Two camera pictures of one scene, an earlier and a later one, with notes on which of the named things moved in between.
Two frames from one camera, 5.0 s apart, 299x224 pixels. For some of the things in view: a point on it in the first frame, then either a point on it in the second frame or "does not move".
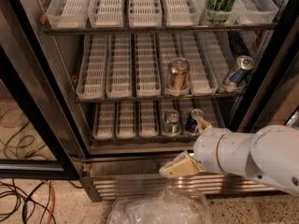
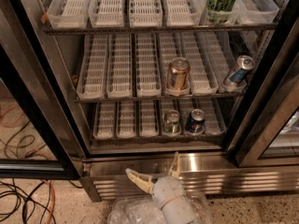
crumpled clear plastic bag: (166, 206) does not move
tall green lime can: (220, 1) does not move
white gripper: (206, 151) to (167, 189)
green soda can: (171, 126) does not move
